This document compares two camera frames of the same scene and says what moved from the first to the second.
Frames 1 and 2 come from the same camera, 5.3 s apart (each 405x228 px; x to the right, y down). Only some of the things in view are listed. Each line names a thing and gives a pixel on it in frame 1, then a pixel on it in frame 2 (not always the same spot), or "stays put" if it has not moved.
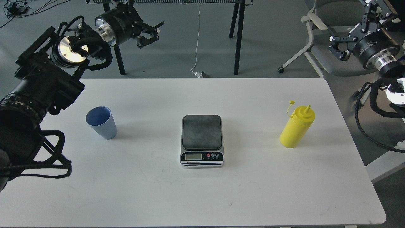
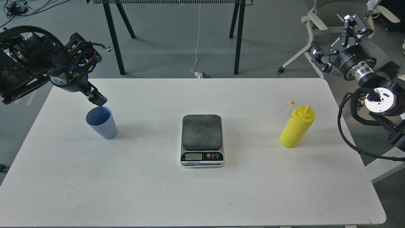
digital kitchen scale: (202, 145) stays put
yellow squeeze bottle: (302, 120) stays put
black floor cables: (17, 8) stays put
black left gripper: (118, 25) -> (82, 57)
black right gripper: (374, 49) -> (353, 62)
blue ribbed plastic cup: (100, 118) stays put
